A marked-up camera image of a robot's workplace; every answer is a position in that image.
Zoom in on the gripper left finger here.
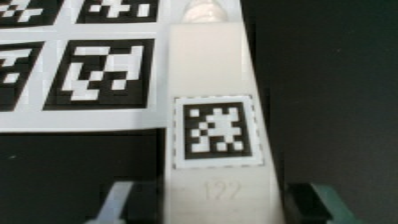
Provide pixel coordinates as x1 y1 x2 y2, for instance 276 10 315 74
86 179 166 224

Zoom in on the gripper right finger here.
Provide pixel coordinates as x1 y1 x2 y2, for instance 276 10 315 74
283 181 370 224

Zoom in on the fiducial marker sheet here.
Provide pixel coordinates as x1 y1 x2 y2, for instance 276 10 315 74
0 0 173 133

